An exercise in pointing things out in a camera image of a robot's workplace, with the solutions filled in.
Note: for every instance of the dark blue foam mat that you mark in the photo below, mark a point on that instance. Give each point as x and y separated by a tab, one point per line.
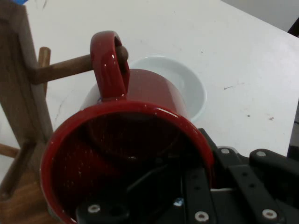
21	2

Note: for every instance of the red speckled enamel mug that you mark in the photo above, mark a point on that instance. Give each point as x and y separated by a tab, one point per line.
151	88

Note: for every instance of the white ceramic bowl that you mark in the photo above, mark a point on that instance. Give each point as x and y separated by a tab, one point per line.
182	86

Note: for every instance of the dark wooden mug tree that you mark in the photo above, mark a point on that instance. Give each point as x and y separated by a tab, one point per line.
14	93

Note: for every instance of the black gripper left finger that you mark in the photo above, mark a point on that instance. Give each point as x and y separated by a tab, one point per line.
198	200

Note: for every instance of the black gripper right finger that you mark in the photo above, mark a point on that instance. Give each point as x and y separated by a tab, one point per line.
247	182

